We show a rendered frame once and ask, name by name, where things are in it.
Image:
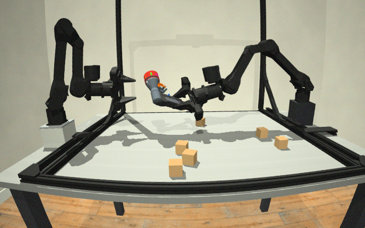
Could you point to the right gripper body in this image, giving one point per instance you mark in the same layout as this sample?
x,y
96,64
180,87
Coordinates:
x,y
109,89

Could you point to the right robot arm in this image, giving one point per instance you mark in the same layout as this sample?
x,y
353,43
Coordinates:
x,y
79,85

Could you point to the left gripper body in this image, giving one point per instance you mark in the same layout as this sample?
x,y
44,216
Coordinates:
x,y
196,96

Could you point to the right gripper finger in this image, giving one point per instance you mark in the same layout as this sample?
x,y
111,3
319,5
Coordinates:
x,y
124,79
125,100

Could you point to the tan cube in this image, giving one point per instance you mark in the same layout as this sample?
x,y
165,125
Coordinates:
x,y
175,168
189,157
262,132
281,142
200,122
180,146

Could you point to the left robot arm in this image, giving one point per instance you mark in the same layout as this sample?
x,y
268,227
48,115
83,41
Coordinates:
x,y
268,48

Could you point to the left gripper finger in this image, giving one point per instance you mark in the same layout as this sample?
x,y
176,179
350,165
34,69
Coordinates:
x,y
187,105
180,93

